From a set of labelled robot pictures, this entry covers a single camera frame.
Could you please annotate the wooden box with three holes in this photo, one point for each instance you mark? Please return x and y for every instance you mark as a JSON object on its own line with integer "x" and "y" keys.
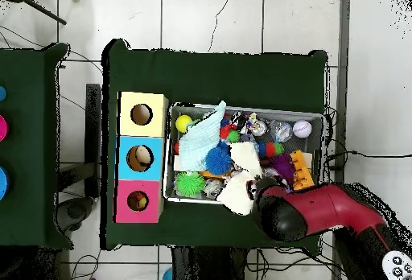
{"x": 154, "y": 125}

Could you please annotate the dark green table cloth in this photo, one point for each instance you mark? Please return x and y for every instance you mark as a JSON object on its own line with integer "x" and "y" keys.
{"x": 209, "y": 77}
{"x": 29, "y": 67}

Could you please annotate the black rod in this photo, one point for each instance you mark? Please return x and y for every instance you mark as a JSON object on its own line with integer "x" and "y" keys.
{"x": 48, "y": 14}

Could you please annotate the mint knitted cloth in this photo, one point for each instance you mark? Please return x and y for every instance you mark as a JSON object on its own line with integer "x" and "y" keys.
{"x": 196, "y": 144}

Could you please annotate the yellow ball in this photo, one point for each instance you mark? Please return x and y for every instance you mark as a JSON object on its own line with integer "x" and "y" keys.
{"x": 183, "y": 123}

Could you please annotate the small blue round toy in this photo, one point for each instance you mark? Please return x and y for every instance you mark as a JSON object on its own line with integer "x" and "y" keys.
{"x": 2, "y": 93}

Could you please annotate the orange toy building brick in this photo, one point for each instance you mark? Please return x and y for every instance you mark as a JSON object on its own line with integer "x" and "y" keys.
{"x": 301, "y": 172}

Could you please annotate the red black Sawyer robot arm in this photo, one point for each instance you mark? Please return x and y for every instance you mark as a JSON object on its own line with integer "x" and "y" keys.
{"x": 328, "y": 209}

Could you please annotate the pink round toy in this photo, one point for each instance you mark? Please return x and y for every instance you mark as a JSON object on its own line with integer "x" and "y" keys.
{"x": 2, "y": 128}

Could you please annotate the clear mesh bin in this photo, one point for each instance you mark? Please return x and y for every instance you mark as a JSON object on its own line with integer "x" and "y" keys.
{"x": 315, "y": 122}

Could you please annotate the green spiky ball with eyes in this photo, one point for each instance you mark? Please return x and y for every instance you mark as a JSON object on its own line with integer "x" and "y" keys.
{"x": 190, "y": 183}

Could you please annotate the orange striped tiger plush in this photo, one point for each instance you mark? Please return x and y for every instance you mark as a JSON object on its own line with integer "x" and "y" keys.
{"x": 134, "y": 197}

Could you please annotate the large blue spiky ball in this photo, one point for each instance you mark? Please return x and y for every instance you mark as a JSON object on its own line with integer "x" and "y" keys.
{"x": 219, "y": 161}

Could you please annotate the light blue ball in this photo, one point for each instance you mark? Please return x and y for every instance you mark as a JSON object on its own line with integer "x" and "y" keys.
{"x": 168, "y": 276}

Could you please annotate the large blue round toy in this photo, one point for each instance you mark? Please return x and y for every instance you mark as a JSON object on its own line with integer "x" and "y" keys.
{"x": 3, "y": 182}

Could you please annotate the cream knitted cloth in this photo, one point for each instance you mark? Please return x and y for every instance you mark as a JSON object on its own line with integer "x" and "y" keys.
{"x": 238, "y": 193}

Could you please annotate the white baseball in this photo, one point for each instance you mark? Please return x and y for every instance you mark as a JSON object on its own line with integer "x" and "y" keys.
{"x": 302, "y": 128}

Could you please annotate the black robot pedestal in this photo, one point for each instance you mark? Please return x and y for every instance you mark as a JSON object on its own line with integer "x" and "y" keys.
{"x": 209, "y": 264}

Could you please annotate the yellow plush toy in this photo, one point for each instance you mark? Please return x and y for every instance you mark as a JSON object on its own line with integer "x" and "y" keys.
{"x": 142, "y": 202}

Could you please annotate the purple spiky ball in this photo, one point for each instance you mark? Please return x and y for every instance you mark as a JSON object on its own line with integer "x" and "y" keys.
{"x": 283, "y": 164}

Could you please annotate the multicolour spiky caterpillar toy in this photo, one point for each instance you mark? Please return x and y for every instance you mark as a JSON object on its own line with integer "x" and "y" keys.
{"x": 270, "y": 149}
{"x": 228, "y": 132}

